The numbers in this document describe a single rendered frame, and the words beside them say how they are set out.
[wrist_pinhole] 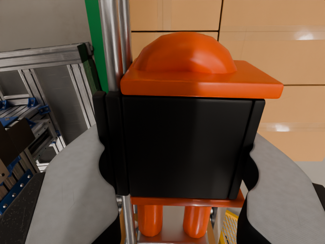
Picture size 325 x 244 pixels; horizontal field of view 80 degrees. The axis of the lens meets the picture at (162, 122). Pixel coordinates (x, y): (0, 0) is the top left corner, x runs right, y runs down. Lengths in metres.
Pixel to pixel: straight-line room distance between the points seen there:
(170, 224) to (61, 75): 1.17
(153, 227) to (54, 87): 1.21
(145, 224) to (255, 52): 0.75
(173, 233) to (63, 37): 1.36
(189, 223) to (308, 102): 0.90
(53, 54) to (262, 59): 1.01
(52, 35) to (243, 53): 1.13
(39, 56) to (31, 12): 0.33
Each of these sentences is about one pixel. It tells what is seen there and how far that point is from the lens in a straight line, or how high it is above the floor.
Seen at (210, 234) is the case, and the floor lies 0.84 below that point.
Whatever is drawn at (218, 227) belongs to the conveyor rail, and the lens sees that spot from 1.37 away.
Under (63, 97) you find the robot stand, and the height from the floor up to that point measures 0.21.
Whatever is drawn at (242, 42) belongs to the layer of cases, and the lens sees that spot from 0.82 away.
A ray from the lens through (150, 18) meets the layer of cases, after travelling 0.77.
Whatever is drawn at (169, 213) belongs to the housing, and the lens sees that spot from 0.21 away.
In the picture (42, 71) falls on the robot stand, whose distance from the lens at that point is 1.33.
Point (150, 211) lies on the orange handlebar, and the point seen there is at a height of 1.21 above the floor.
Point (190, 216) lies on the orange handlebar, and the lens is 0.18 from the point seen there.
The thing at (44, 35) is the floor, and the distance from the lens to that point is 1.51.
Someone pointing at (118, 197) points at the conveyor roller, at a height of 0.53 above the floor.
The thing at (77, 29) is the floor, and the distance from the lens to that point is 1.42.
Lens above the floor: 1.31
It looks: 61 degrees down
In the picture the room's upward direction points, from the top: 179 degrees counter-clockwise
